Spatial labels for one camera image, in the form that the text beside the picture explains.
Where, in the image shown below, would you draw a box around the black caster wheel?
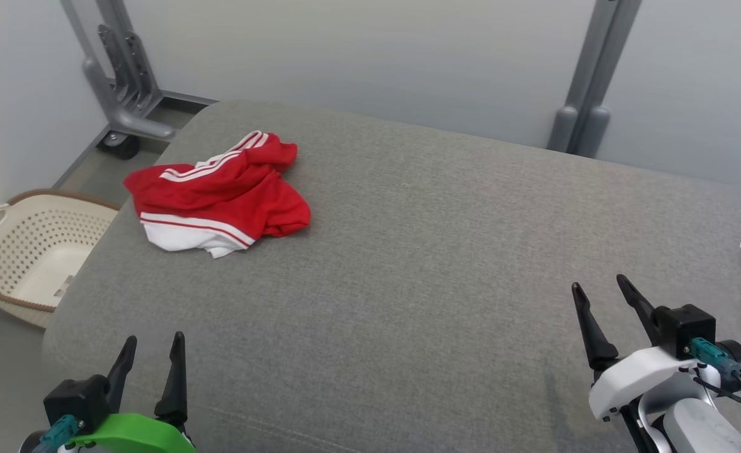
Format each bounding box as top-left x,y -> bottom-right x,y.
98,131 -> 142,160

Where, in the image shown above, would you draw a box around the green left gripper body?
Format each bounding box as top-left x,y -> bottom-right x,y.
71,412 -> 196,453

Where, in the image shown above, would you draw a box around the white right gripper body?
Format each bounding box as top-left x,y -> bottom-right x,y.
589,346 -> 699,422

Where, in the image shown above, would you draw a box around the teal right cable connector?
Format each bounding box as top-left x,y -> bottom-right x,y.
689,337 -> 733,378

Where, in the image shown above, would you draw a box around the cream perforated laundry basket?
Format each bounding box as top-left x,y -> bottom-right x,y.
0,189 -> 122,330

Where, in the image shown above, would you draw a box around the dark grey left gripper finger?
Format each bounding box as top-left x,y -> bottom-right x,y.
154,332 -> 189,429
106,335 -> 139,413

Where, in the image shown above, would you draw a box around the teal cable connector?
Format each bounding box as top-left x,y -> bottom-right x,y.
30,414 -> 85,453
689,337 -> 733,378

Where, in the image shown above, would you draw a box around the red Bulls 23 jersey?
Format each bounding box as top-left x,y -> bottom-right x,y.
123,130 -> 312,259

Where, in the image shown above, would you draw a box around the teal left cable connector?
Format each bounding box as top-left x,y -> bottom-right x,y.
30,414 -> 85,453

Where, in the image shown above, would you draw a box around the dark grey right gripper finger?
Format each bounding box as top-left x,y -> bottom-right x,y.
616,274 -> 659,345
572,282 -> 620,372

